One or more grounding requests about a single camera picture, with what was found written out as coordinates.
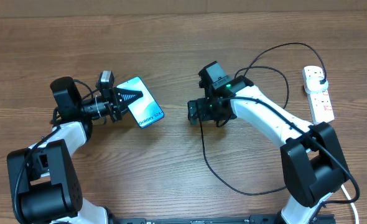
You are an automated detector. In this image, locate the blue smartphone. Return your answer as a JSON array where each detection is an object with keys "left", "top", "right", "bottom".
[{"left": 116, "top": 77, "right": 164, "bottom": 128}]

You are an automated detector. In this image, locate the black charger cable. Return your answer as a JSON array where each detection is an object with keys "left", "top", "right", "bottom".
[{"left": 199, "top": 42, "right": 328, "bottom": 197}]

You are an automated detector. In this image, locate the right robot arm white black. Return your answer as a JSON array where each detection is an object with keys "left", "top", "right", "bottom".
[{"left": 188, "top": 62, "right": 360, "bottom": 223}]

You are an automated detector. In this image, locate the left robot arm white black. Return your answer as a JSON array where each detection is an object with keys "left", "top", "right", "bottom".
[{"left": 7, "top": 77, "right": 144, "bottom": 223}]

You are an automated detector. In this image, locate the white charger plug adapter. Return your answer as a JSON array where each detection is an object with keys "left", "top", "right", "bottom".
[{"left": 304, "top": 77, "right": 329, "bottom": 94}]

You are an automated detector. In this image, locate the white power strip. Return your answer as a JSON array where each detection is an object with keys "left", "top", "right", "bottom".
[{"left": 302, "top": 65, "right": 335, "bottom": 124}]

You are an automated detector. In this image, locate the white power strip cord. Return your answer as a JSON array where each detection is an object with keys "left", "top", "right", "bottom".
[{"left": 322, "top": 123, "right": 360, "bottom": 224}]

